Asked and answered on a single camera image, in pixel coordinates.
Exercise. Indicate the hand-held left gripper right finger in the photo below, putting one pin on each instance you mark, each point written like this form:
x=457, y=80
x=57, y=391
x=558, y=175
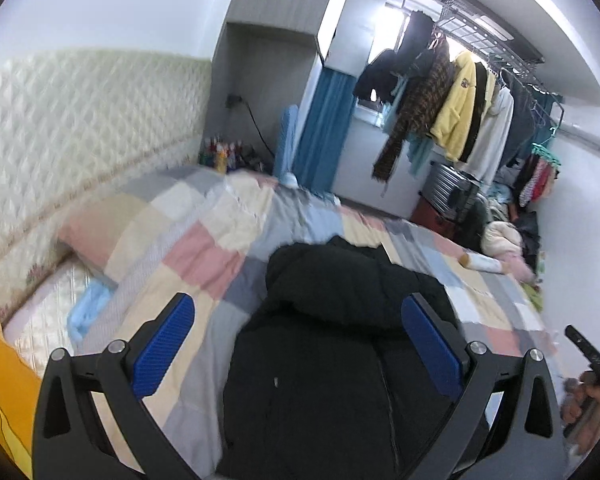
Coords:
x=430, y=345

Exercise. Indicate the short black hanging jacket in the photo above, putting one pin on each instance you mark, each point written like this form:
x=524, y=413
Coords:
x=375, y=72

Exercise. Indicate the cream padded jacket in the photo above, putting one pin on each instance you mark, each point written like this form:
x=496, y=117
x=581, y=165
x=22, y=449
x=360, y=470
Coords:
x=500, y=240

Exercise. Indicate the person's right hand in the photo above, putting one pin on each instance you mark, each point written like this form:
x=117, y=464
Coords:
x=587, y=410

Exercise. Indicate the blue curtain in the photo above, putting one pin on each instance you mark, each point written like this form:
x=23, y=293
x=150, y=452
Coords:
x=325, y=130

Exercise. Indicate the brown plaid hanging coat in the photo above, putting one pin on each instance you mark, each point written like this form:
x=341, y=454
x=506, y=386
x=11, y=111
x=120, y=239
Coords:
x=420, y=100

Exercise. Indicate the hanging pink and red socks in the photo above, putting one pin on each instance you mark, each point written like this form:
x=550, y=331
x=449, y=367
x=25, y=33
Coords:
x=535, y=180

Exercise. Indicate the metal ceiling clothes rack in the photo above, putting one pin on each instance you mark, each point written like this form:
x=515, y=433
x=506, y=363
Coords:
x=485, y=30

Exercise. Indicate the pastel patchwork blanket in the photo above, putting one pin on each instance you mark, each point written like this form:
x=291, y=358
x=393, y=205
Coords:
x=205, y=260

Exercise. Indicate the black wall charger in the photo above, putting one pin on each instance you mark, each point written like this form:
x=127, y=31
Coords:
x=234, y=101

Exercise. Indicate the thin black hanging garment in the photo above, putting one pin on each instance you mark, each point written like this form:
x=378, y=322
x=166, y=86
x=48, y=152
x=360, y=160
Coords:
x=473, y=135

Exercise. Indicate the white air conditioner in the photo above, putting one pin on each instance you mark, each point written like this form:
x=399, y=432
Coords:
x=585, y=135

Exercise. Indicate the pink and cream pillow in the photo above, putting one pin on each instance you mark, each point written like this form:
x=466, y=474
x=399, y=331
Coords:
x=90, y=232

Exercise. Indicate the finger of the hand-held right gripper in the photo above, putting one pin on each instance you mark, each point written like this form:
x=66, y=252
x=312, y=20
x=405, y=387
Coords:
x=585, y=346

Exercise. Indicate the yellow fleece hanging jacket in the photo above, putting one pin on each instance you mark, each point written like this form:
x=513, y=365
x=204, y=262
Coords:
x=460, y=110

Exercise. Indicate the dark red suitcase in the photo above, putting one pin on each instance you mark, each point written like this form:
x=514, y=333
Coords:
x=430, y=212

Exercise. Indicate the light blue cloth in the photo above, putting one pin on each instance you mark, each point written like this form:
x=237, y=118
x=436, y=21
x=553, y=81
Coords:
x=87, y=310

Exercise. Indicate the white cylinder bottle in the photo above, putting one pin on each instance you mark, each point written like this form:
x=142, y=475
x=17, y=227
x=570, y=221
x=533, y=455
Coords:
x=482, y=261

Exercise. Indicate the green object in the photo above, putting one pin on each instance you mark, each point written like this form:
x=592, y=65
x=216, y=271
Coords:
x=534, y=297

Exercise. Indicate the white hanging hoodie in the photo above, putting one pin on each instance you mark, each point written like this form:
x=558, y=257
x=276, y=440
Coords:
x=492, y=135

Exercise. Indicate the black pouch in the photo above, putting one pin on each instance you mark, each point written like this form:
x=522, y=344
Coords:
x=256, y=159

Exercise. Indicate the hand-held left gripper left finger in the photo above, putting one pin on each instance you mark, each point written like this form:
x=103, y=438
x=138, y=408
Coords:
x=162, y=345

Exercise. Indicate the dark grey hanging coat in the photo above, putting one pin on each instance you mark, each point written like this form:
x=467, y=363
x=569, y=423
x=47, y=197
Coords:
x=522, y=120

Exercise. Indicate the light blue covered fan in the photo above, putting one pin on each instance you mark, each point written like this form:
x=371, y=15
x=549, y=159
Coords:
x=286, y=140

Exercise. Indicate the group of cosmetic bottles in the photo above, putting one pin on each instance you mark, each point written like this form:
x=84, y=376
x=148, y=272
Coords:
x=220, y=157

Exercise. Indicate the black bag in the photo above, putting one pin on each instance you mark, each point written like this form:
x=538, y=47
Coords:
x=475, y=220

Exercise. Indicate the shiny quilted mattress cover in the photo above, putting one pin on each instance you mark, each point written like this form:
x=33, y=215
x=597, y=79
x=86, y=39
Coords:
x=45, y=320

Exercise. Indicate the dark teal curtain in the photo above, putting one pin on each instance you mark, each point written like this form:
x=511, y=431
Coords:
x=550, y=105

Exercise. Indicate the green clip hanger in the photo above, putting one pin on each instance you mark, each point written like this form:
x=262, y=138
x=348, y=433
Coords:
x=542, y=149

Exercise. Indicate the yellow cartoon cushion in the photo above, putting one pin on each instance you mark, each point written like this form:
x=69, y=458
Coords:
x=5, y=385

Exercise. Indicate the black puffer jacket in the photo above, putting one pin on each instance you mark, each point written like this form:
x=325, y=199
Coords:
x=320, y=360

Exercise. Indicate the black cloth heap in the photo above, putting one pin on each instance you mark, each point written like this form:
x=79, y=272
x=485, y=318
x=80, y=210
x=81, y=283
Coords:
x=527, y=232

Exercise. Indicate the cream quilted headboard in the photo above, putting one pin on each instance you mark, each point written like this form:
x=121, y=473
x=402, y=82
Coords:
x=80, y=110

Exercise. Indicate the pink cloth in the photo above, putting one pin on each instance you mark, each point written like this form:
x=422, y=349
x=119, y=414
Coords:
x=517, y=267

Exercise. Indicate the light blue clothes heap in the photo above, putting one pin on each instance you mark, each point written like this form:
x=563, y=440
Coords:
x=502, y=195

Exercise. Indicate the teal hanging scarf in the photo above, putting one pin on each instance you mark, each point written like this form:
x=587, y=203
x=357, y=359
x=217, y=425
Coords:
x=420, y=155

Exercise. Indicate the silver ribbed suitcase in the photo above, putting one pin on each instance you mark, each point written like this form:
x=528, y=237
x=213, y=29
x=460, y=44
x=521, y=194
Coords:
x=445, y=185

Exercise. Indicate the black hanging trousers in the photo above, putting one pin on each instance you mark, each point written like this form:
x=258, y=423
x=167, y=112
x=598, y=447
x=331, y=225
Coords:
x=415, y=35

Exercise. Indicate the window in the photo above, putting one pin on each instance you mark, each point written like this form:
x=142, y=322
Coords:
x=395, y=20

